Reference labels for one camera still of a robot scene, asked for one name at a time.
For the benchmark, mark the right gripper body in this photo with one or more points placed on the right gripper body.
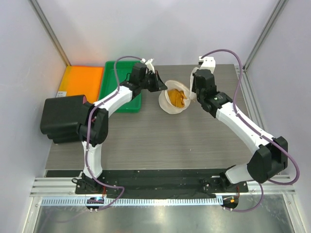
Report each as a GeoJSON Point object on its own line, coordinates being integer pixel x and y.
{"type": "Point", "coordinates": [195, 89]}

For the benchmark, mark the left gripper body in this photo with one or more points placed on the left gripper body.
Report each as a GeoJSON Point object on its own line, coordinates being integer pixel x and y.
{"type": "Point", "coordinates": [148, 82]}

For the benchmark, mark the orange lace bra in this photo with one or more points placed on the orange lace bra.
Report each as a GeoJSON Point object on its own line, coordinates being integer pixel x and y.
{"type": "Point", "coordinates": [177, 98]}

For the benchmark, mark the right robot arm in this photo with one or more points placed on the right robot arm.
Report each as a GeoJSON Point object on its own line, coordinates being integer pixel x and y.
{"type": "Point", "coordinates": [268, 153]}

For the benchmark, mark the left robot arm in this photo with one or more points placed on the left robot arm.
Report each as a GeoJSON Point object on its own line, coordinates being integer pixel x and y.
{"type": "Point", "coordinates": [95, 131]}

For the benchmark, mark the green plastic tray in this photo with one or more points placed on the green plastic tray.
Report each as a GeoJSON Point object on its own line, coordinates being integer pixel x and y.
{"type": "Point", "coordinates": [109, 84]}

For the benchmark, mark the orange clip file folder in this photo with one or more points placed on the orange clip file folder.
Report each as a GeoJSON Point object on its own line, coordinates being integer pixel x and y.
{"type": "Point", "coordinates": [81, 80]}

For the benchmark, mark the black pink drawer unit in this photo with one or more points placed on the black pink drawer unit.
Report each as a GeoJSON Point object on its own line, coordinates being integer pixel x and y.
{"type": "Point", "coordinates": [60, 118]}

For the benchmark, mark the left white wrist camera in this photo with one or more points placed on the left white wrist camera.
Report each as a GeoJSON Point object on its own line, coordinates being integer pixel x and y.
{"type": "Point", "coordinates": [149, 64]}

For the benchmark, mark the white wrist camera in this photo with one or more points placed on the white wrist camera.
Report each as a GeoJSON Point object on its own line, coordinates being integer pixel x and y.
{"type": "Point", "coordinates": [149, 64]}
{"type": "Point", "coordinates": [207, 62]}

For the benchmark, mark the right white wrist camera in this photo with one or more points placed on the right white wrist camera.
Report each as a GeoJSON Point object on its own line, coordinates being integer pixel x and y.
{"type": "Point", "coordinates": [207, 62]}

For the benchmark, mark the right aluminium frame post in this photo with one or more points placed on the right aluminium frame post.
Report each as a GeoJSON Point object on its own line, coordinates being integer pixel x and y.
{"type": "Point", "coordinates": [276, 12]}

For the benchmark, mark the aluminium frame post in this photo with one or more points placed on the aluminium frame post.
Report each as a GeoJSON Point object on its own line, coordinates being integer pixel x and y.
{"type": "Point", "coordinates": [276, 12]}
{"type": "Point", "coordinates": [49, 30]}

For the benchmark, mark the left aluminium frame post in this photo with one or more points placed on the left aluminium frame post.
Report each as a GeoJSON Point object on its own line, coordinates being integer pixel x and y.
{"type": "Point", "coordinates": [49, 30]}

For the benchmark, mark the front aluminium rail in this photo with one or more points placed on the front aluminium rail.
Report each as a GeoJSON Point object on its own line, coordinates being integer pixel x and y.
{"type": "Point", "coordinates": [55, 187]}

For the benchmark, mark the white slotted cable duct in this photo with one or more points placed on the white slotted cable duct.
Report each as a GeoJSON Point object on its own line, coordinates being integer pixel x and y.
{"type": "Point", "coordinates": [97, 201]}

